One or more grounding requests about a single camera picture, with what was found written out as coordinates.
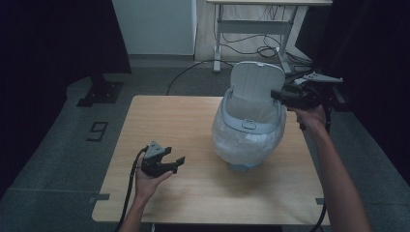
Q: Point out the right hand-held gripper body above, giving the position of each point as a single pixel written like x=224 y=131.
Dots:
x=306 y=96

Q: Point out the grey tape strip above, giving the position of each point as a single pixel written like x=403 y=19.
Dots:
x=319 y=201
x=100 y=197

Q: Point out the person's right hand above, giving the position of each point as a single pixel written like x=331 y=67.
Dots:
x=311 y=118

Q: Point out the person's left hand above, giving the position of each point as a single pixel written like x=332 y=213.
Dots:
x=146 y=185

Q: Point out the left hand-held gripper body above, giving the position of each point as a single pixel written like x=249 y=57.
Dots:
x=153 y=164

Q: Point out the white plastic-wrapped rice cooker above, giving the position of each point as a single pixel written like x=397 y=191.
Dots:
x=248 y=138

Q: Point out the dark curtain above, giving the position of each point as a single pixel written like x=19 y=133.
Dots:
x=48 y=64
x=370 y=48

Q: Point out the white metal-framed desk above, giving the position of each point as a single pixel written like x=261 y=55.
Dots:
x=251 y=27

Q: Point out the white power strip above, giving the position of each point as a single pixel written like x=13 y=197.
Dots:
x=299 y=81

